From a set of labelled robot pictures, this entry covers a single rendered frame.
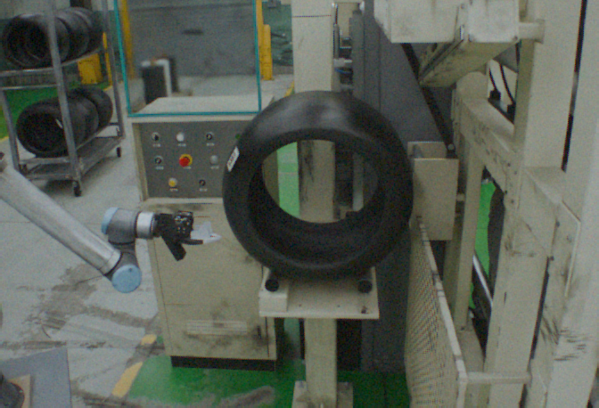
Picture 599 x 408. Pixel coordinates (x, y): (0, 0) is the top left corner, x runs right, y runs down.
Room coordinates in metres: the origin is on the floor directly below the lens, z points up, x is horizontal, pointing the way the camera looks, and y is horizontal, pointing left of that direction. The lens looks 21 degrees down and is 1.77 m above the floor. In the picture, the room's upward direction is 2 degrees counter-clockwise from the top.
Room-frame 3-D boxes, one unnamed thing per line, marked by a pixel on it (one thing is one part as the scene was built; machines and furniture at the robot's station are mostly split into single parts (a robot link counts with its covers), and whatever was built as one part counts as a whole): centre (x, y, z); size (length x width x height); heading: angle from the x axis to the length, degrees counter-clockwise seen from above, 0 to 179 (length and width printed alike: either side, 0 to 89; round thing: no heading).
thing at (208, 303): (2.24, 0.40, 0.63); 0.56 x 0.41 x 1.27; 84
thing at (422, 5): (1.39, -0.34, 1.71); 0.61 x 0.25 x 0.15; 174
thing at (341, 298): (1.54, -0.06, 0.80); 0.37 x 0.36 x 0.02; 84
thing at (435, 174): (1.73, -0.46, 1.05); 0.20 x 0.15 x 0.30; 174
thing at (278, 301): (1.56, 0.08, 0.83); 0.36 x 0.09 x 0.06; 174
